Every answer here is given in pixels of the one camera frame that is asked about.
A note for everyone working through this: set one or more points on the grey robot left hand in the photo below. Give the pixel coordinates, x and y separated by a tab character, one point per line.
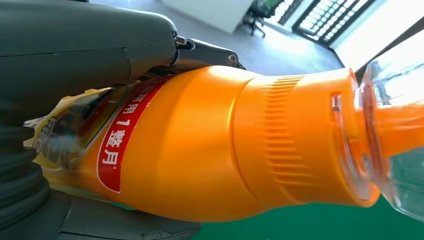
73	49

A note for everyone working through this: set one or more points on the orange bottle with clear cap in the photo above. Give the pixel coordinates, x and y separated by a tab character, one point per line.
198	139

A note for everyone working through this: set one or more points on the white cupboard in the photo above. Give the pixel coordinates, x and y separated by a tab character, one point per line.
208	11

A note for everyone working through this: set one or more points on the black office chair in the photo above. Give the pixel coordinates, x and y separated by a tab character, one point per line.
256	15

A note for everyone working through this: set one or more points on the black framed window grille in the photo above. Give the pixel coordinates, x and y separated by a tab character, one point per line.
328	16

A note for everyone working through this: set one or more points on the green table mat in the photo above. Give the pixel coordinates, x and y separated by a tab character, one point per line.
298	227

